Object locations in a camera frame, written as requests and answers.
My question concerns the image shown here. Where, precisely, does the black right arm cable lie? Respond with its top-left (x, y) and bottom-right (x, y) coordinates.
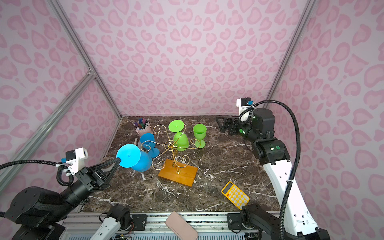
top-left (238, 99), bottom-right (301, 240)

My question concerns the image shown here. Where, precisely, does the green glass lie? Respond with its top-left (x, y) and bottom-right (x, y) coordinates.
top-left (193, 124), bottom-right (207, 149)
top-left (169, 120), bottom-right (189, 152)

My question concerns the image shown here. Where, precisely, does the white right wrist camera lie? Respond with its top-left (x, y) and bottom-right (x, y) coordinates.
top-left (236, 97), bottom-right (253, 115)

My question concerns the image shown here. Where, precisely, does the orange wooden rack base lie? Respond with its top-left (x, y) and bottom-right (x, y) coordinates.
top-left (159, 159), bottom-right (198, 187)

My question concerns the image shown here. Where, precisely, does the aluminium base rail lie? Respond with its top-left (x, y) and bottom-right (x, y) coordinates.
top-left (60, 212), bottom-right (270, 240)

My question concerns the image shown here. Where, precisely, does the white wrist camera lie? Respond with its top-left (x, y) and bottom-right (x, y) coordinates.
top-left (56, 148), bottom-right (89, 176)
top-left (236, 97), bottom-right (253, 115)

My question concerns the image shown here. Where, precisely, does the pink phone case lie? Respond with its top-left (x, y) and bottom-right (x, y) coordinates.
top-left (165, 212), bottom-right (199, 240)

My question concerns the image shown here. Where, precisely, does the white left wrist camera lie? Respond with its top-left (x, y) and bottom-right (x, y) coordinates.
top-left (56, 148), bottom-right (89, 176)

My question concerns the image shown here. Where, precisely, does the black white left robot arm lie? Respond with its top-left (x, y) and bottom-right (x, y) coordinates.
top-left (1, 158), bottom-right (121, 240)

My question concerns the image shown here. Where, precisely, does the blue glass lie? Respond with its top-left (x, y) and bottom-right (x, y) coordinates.
top-left (139, 133), bottom-right (160, 159)
top-left (116, 144), bottom-right (152, 172)

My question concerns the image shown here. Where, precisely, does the pink pen holder cup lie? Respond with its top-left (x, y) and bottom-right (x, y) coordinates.
top-left (134, 118), bottom-right (153, 137)

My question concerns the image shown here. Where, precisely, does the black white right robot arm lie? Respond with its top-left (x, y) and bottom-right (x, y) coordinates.
top-left (216, 108), bottom-right (330, 240)

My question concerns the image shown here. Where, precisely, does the gold wire glass rack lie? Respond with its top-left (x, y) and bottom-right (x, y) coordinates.
top-left (151, 125), bottom-right (198, 171)

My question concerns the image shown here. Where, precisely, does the yellow calculator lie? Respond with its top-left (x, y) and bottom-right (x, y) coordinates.
top-left (221, 181), bottom-right (250, 210)

